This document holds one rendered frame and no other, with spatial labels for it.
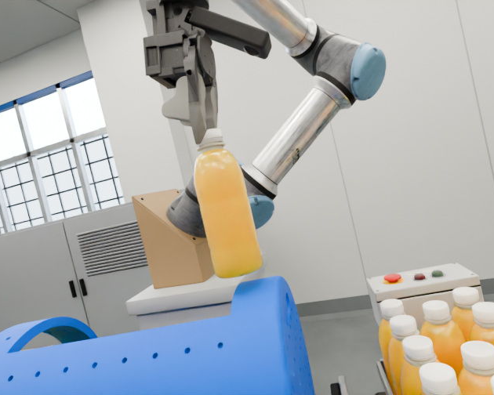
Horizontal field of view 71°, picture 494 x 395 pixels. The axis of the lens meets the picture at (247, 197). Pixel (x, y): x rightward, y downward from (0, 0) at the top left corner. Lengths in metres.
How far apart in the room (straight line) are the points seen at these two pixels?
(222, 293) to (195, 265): 0.13
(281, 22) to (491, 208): 2.86
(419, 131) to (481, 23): 0.93
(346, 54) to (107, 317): 2.30
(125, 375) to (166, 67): 0.40
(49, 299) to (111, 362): 2.47
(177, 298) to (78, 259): 1.83
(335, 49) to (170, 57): 0.47
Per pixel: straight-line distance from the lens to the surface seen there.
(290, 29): 0.88
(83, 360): 0.54
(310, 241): 3.32
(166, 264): 1.00
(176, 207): 1.00
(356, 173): 3.23
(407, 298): 0.80
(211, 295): 0.88
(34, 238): 2.93
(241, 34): 0.51
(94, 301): 2.71
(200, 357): 0.45
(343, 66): 0.86
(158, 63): 0.52
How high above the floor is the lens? 1.38
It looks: 2 degrees down
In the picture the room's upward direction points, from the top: 13 degrees counter-clockwise
